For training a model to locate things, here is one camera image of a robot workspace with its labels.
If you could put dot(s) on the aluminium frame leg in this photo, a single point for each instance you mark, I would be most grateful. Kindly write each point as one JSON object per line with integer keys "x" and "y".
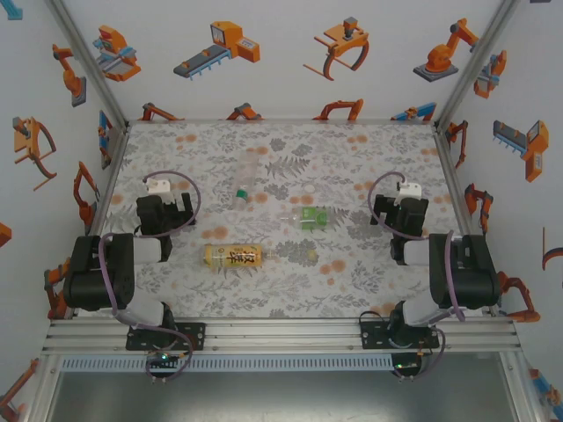
{"x": 41, "y": 391}
{"x": 519, "y": 387}

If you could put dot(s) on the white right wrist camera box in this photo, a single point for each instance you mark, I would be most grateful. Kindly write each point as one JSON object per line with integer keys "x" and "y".
{"x": 411, "y": 190}

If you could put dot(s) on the small circuit board green light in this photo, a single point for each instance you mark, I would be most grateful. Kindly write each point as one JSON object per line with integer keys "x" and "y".
{"x": 407, "y": 365}
{"x": 163, "y": 358}

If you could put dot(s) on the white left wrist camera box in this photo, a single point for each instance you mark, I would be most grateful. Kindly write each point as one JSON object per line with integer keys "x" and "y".
{"x": 159, "y": 186}

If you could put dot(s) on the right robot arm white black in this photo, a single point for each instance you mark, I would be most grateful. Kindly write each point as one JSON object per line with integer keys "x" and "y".
{"x": 466, "y": 272}

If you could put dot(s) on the floral patterned table cover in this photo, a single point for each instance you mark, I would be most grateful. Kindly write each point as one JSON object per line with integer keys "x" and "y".
{"x": 308, "y": 299}

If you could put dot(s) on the aluminium frame post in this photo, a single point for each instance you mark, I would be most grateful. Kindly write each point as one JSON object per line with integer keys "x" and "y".
{"x": 88, "y": 61}
{"x": 479, "y": 57}

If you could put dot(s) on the aluminium table side rail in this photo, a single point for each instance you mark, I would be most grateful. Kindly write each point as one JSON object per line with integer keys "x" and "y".
{"x": 453, "y": 184}
{"x": 115, "y": 158}

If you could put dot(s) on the green label plastic bottle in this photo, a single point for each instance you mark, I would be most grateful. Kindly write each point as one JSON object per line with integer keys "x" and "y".
{"x": 314, "y": 217}

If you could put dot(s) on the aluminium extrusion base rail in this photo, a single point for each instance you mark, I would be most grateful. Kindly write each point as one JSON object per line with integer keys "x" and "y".
{"x": 281, "y": 336}

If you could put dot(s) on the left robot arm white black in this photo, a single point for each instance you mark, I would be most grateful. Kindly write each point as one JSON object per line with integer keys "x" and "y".
{"x": 88, "y": 272}

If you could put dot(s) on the aluminium table end rail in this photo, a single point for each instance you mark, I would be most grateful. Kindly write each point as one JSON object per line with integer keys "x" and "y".
{"x": 281, "y": 120}

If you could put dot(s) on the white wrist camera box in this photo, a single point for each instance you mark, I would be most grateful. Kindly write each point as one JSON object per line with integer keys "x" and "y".
{"x": 411, "y": 190}
{"x": 159, "y": 186}

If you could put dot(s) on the yellow label tea bottle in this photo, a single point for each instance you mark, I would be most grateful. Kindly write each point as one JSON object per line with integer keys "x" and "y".
{"x": 233, "y": 255}

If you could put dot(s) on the clear plastic bottle green band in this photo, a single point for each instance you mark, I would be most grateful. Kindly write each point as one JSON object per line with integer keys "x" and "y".
{"x": 247, "y": 169}

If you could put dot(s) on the pale yellow bottle cap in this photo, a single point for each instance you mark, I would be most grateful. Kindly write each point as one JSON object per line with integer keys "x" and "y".
{"x": 312, "y": 254}

